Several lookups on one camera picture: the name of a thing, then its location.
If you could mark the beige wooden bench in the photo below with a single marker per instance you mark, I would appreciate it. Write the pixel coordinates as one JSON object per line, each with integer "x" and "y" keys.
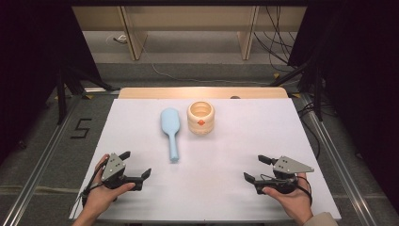
{"x": 188, "y": 17}

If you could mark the person's right hand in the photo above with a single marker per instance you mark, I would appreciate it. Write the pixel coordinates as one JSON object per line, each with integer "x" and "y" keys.
{"x": 295, "y": 202}

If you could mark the aluminium floor rail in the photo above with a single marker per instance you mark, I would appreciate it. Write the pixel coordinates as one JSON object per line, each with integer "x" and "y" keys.
{"x": 37, "y": 175}
{"x": 342, "y": 169}

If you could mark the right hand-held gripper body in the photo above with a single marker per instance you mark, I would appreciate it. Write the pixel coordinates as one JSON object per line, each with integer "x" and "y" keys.
{"x": 287, "y": 166}

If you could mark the black curtain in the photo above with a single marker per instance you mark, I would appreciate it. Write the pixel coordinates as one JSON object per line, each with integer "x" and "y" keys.
{"x": 360, "y": 78}
{"x": 31, "y": 62}

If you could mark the light wooden table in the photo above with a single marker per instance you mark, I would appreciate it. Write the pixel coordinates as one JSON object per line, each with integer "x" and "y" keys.
{"x": 156, "y": 93}

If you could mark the black tripod stand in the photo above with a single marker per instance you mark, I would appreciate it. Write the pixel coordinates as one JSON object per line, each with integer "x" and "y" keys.
{"x": 318, "y": 94}
{"x": 62, "y": 94}

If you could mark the white table mat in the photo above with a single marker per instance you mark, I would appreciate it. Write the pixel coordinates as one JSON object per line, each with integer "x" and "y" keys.
{"x": 219, "y": 194}

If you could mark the light blue hairbrush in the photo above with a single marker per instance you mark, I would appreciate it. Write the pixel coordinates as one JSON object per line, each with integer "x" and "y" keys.
{"x": 170, "y": 124}

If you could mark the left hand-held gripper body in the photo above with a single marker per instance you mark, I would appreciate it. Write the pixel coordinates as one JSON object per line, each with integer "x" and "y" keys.
{"x": 113, "y": 169}

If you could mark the cream round cup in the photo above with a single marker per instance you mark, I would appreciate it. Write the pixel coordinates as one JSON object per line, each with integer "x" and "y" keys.
{"x": 200, "y": 124}

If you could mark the person's left hand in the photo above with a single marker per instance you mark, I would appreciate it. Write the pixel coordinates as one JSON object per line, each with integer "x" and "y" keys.
{"x": 100, "y": 197}

